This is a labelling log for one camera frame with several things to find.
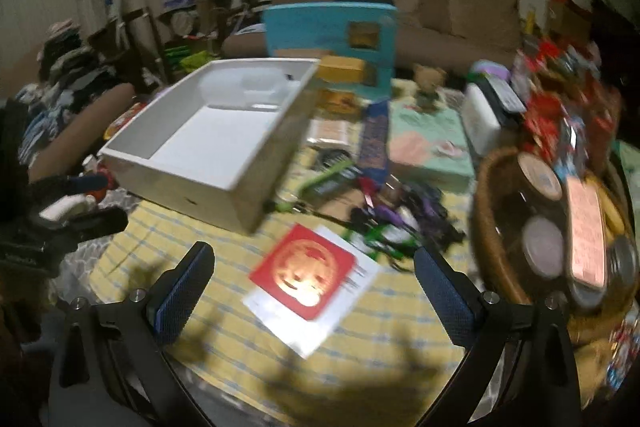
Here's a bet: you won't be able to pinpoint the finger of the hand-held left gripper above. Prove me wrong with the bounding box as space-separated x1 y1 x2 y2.
65 207 129 242
30 174 108 198

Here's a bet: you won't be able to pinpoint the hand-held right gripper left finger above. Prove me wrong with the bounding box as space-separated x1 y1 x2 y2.
50 241 216 427

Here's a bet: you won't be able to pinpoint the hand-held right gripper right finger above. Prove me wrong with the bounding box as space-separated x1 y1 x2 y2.
414 247 583 427

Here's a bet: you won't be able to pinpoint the small white tube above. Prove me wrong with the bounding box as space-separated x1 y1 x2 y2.
39 198 97 220

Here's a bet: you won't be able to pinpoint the white storage box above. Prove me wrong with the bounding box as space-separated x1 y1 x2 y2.
99 57 322 237

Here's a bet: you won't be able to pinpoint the yellow striped tablecloth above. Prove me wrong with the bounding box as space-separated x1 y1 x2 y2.
92 77 640 408

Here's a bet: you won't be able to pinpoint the grey patterned rug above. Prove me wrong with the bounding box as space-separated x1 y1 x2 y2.
47 234 123 305

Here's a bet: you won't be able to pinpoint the wicker basket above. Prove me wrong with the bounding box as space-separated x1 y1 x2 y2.
471 146 640 345

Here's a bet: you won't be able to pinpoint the red and yellow packet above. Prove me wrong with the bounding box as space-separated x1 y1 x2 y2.
103 102 147 141

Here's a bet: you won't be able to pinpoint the jar with grey lid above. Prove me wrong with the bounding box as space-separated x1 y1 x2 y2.
521 216 567 279

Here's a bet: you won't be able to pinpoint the white paper sheet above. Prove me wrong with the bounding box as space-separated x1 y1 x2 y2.
242 227 382 361

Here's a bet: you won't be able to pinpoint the red card with gold print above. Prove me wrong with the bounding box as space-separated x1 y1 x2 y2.
249 223 360 322

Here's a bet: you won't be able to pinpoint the pile of clothes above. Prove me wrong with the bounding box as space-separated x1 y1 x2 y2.
37 21 123 95

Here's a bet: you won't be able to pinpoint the mint green flat box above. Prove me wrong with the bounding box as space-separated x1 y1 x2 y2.
386 99 477 194

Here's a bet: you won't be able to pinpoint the jar with brown lid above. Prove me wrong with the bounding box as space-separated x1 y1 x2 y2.
516 152 564 204

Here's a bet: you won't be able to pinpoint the pink flat packet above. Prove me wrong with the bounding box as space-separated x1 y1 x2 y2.
564 178 607 289

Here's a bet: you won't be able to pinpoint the green and black packet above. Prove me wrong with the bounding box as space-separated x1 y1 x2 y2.
299 158 362 202

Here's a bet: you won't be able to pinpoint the blue patterned long packet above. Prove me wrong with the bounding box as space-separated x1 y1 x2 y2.
356 101 392 182

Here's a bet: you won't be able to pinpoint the green packets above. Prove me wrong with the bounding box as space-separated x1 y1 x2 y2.
167 46 222 74

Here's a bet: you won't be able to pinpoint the white rectangular container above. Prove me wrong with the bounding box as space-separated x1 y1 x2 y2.
460 83 504 156

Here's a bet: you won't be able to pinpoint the pink small packet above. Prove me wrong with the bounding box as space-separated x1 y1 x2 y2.
309 118 352 146

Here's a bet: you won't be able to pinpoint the black remote control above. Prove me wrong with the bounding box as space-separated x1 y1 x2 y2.
479 76 527 116

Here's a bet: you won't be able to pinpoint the brown teddy bear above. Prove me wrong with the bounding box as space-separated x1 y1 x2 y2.
411 63 449 111

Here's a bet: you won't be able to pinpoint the orange box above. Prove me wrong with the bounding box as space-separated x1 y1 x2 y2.
319 88 362 114

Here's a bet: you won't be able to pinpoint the pile of red snack packets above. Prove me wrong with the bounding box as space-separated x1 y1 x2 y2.
514 34 623 170

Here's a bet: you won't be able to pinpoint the purple round item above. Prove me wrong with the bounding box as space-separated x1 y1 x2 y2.
471 58 512 81

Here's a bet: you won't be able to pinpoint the yellow box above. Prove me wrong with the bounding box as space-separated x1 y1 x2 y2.
316 55 367 86

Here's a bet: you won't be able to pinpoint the brown sofa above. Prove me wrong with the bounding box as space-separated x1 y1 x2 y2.
222 0 523 75

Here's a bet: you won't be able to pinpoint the teal box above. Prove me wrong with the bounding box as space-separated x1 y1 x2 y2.
262 2 398 100

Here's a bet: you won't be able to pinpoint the red box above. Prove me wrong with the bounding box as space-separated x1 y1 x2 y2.
546 0 592 44

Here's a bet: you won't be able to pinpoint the tangle of black purple cables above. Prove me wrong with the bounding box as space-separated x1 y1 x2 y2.
349 178 467 269

